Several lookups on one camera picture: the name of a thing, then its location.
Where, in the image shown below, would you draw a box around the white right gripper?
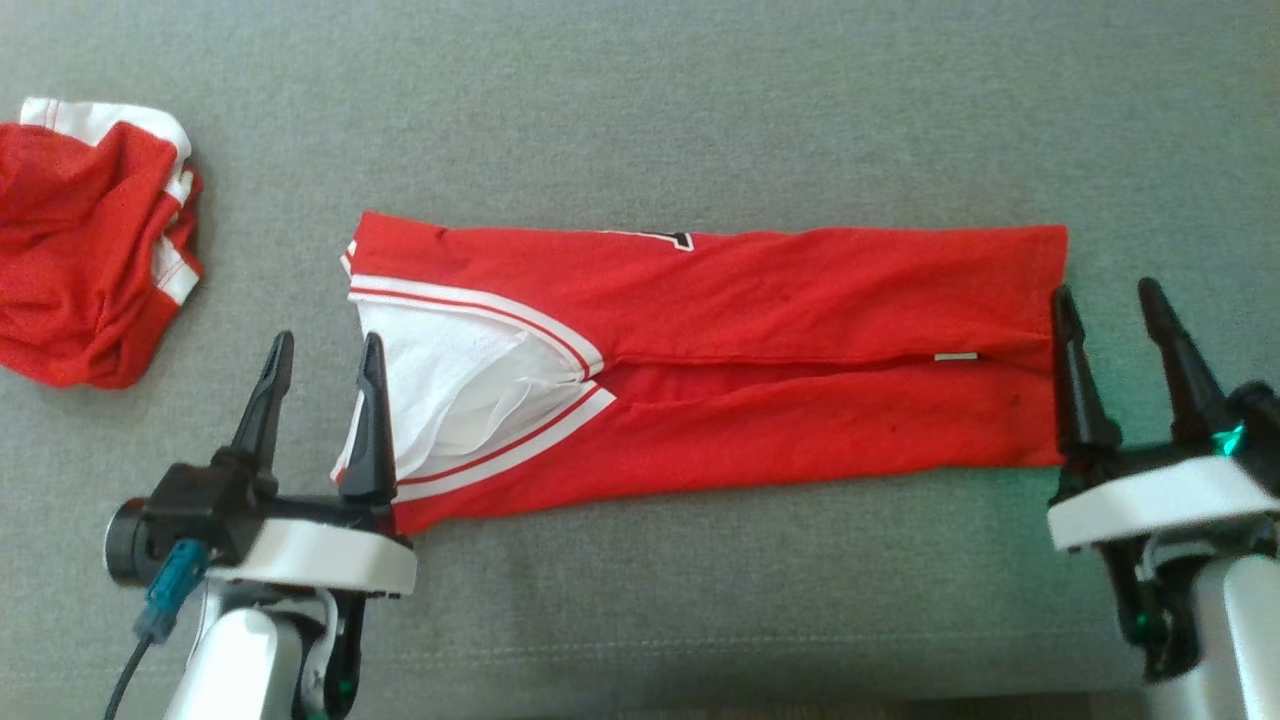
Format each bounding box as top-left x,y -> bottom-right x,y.
1047,278 -> 1280,554

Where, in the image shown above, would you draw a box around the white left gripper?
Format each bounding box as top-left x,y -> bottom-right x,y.
205,331 -> 419,600

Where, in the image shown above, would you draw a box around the red white shorts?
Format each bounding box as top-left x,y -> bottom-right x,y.
335,210 -> 1069,536

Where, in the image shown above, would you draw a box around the red mesh jersey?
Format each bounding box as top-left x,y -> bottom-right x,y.
0,97 -> 204,389

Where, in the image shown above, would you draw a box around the grey sofa seat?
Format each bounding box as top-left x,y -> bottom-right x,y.
0,0 -> 1280,720

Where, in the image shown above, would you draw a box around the blue left camera connector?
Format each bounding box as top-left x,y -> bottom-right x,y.
135,540 -> 211,643

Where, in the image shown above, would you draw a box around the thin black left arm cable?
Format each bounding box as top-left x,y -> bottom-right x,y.
103,635 -> 153,720

